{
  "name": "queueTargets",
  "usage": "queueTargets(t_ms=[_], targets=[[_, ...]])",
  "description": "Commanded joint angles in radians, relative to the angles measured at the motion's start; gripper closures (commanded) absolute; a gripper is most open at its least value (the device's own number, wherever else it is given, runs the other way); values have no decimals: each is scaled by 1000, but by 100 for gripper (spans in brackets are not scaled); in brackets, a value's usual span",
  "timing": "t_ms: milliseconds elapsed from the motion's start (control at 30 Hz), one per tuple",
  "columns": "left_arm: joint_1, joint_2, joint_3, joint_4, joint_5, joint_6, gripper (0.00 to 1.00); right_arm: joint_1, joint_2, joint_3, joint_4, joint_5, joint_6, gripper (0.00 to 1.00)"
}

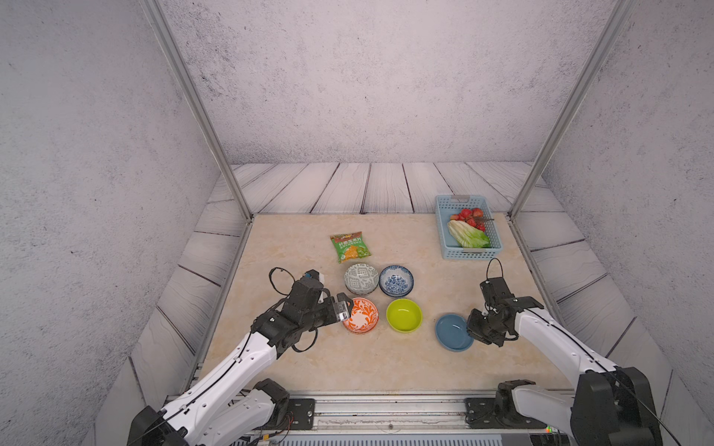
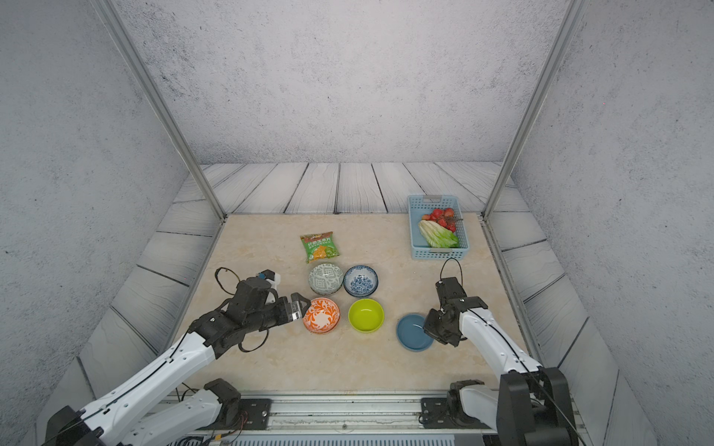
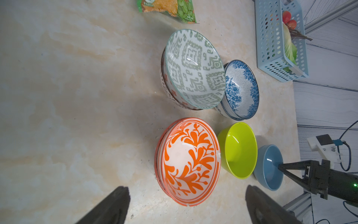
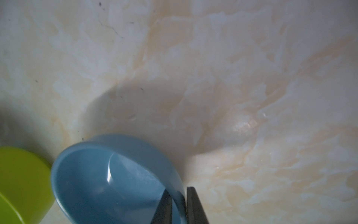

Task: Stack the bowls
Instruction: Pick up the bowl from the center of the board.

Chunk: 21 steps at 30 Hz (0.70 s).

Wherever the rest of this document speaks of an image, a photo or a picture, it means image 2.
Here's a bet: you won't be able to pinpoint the aluminium frame post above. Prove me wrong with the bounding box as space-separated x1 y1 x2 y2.
482 0 588 221
91 0 227 223

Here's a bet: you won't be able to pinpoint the aluminium frame post left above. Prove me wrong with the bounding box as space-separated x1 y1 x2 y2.
91 0 227 223

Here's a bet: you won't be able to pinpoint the lime green plastic bowl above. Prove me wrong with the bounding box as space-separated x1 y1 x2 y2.
348 298 385 334

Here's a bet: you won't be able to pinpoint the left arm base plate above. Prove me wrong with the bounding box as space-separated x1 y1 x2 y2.
199 399 273 431

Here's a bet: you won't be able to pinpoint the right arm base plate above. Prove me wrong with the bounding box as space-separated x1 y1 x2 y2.
418 397 489 429

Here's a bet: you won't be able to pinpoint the aluminium frame post right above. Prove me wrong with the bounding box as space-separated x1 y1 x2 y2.
482 0 588 221

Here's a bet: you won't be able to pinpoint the orange leaf pattern bowl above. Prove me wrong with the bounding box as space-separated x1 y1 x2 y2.
302 297 340 335

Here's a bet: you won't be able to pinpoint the light blue plastic basket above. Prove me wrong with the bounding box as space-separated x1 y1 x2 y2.
408 195 470 259

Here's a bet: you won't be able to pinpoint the red strawberries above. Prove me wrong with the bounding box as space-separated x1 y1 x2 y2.
421 208 457 232

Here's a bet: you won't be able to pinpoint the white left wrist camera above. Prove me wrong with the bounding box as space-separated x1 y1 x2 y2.
257 269 281 288

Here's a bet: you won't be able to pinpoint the green patterned white bowl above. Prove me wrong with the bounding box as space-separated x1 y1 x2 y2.
308 263 344 295

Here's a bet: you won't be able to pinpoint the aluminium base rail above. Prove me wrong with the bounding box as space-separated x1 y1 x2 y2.
99 389 587 446

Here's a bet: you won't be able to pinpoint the slate blue plastic bowl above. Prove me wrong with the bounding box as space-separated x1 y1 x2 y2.
396 313 433 352

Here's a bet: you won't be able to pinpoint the blue floral bowl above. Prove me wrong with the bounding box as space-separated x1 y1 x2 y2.
343 265 379 298

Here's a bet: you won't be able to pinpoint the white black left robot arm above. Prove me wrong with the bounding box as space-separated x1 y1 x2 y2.
45 271 311 445

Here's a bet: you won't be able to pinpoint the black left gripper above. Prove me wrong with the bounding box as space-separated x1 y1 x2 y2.
244 291 313 336

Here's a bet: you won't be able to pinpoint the green lettuce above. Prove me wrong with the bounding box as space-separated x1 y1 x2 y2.
418 220 459 249

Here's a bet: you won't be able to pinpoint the green corn chips bag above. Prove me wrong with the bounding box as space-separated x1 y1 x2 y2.
300 232 340 263

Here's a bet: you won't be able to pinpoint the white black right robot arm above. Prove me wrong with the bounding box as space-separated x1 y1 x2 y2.
421 307 582 445

